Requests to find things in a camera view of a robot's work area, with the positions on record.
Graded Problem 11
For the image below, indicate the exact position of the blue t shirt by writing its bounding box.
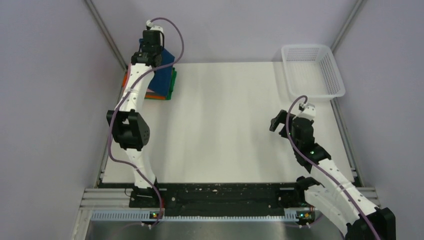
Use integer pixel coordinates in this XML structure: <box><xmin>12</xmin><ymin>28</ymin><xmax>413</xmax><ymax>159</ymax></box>
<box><xmin>147</xmin><ymin>49</ymin><xmax>175</xmax><ymax>96</ymax></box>

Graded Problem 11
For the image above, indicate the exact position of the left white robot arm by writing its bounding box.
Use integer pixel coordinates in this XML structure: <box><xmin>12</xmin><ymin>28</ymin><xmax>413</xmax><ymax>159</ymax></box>
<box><xmin>107</xmin><ymin>26</ymin><xmax>165</xmax><ymax>209</ymax></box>

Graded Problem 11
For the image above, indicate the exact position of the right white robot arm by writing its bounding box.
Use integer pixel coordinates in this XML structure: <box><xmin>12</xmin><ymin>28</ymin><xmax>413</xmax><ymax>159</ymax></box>
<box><xmin>269</xmin><ymin>110</ymin><xmax>397</xmax><ymax>240</ymax></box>

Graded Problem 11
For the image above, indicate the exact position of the white plastic basket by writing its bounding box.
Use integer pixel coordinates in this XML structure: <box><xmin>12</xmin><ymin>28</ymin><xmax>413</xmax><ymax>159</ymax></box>
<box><xmin>281</xmin><ymin>44</ymin><xmax>346</xmax><ymax>102</ymax></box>

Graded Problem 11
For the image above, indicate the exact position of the green folded t shirt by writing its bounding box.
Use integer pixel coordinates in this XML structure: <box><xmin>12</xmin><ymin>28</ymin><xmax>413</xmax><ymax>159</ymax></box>
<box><xmin>165</xmin><ymin>67</ymin><xmax>177</xmax><ymax>101</ymax></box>

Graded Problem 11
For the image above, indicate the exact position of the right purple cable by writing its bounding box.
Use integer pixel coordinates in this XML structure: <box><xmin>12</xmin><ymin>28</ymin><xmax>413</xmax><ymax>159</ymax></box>
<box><xmin>285</xmin><ymin>95</ymin><xmax>382</xmax><ymax>240</ymax></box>

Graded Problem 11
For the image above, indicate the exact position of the purple cable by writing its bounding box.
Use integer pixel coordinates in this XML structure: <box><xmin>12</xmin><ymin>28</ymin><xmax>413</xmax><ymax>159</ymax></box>
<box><xmin>107</xmin><ymin>17</ymin><xmax>185</xmax><ymax>229</ymax></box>
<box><xmin>285</xmin><ymin>95</ymin><xmax>382</xmax><ymax>240</ymax></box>

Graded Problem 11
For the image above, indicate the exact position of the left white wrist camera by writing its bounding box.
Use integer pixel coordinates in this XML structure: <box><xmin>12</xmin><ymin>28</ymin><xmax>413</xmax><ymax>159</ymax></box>
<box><xmin>146</xmin><ymin>20</ymin><xmax>164</xmax><ymax>33</ymax></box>

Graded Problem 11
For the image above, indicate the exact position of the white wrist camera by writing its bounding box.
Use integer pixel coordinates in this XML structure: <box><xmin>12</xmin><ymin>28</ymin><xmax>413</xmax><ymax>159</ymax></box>
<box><xmin>296</xmin><ymin>103</ymin><xmax>317</xmax><ymax>121</ymax></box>
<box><xmin>146</xmin><ymin>20</ymin><xmax>164</xmax><ymax>33</ymax></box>

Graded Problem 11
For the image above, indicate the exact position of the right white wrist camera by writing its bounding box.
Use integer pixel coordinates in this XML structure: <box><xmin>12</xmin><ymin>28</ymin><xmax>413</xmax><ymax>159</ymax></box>
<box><xmin>296</xmin><ymin>103</ymin><xmax>317</xmax><ymax>121</ymax></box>

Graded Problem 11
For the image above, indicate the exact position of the left aluminium frame post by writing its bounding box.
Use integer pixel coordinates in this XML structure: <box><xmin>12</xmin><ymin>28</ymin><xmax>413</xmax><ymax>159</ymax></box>
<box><xmin>83</xmin><ymin>0</ymin><xmax>128</xmax><ymax>71</ymax></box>

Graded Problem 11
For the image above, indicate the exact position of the aluminium frame post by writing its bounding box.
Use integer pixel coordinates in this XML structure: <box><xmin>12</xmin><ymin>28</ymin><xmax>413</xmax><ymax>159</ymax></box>
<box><xmin>83</xmin><ymin>0</ymin><xmax>128</xmax><ymax>71</ymax></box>
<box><xmin>330</xmin><ymin>0</ymin><xmax>368</xmax><ymax>53</ymax></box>

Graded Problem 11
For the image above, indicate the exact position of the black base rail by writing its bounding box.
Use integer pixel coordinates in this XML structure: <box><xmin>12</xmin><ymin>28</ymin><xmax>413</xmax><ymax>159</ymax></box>
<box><xmin>129</xmin><ymin>183</ymin><xmax>313</xmax><ymax>217</ymax></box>

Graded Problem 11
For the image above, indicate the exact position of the white slotted cable duct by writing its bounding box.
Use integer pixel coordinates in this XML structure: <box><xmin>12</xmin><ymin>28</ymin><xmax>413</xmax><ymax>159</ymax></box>
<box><xmin>91</xmin><ymin>208</ymin><xmax>310</xmax><ymax>224</ymax></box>

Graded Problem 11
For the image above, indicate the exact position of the right aluminium frame post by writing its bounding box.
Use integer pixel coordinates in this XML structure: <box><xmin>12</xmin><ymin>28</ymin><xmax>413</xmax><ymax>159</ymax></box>
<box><xmin>330</xmin><ymin>0</ymin><xmax>368</xmax><ymax>53</ymax></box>

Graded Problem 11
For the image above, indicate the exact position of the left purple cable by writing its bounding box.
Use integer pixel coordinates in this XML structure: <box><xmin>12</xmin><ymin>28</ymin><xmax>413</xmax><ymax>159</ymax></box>
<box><xmin>107</xmin><ymin>17</ymin><xmax>185</xmax><ymax>229</ymax></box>

